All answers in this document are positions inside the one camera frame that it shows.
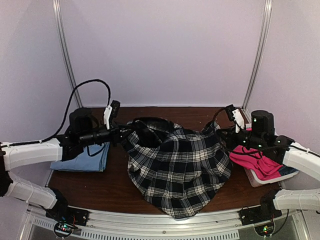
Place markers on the left aluminium frame post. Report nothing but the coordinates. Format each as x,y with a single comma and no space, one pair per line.
63,43

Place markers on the right round circuit board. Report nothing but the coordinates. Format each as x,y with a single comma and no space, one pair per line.
265,229

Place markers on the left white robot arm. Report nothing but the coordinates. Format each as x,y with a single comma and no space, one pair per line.
84,130

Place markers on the front aluminium rail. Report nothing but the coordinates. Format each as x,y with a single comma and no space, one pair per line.
131,218

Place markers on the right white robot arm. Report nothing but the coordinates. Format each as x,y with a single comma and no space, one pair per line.
261,142

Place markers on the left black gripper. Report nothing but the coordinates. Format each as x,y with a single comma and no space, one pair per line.
116,136

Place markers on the left round circuit board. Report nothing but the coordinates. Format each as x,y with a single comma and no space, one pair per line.
62,230

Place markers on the right aluminium frame post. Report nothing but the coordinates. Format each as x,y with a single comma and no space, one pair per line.
264,31

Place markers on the black white plaid shirt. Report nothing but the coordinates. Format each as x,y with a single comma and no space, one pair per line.
178,170

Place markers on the folded light blue shirt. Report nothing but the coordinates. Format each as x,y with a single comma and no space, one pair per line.
93,159

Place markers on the round circuit board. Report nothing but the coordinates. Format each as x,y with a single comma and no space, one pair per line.
62,230
265,229

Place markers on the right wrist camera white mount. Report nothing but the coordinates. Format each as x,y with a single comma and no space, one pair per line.
234,115

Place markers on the blue denim garment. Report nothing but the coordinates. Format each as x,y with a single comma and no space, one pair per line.
285,170

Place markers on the aluminium frame post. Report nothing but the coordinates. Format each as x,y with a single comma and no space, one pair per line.
264,31
63,43

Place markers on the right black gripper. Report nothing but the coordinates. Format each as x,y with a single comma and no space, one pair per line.
229,139

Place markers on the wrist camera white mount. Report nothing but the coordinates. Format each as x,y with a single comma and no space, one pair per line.
110,112
234,115

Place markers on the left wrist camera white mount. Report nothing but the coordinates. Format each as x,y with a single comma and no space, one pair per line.
110,112

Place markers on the white plastic laundry basket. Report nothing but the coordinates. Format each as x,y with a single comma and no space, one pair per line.
256,182

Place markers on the pink shirt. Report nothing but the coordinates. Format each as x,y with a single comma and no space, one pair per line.
264,168

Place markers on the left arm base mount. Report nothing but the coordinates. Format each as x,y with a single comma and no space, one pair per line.
71,216

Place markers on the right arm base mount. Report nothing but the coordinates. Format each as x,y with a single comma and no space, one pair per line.
254,215

